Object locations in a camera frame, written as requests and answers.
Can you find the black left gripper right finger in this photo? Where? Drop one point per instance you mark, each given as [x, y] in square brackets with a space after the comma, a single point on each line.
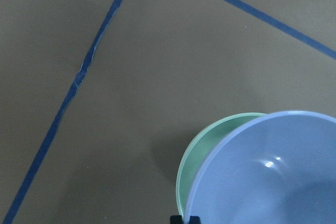
[194, 220]

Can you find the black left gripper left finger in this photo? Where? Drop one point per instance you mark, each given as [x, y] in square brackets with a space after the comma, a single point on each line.
[176, 219]

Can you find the blue bowl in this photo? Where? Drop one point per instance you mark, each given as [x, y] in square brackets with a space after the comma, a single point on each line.
[278, 168]

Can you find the green bowl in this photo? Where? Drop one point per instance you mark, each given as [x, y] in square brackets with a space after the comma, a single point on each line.
[199, 148]

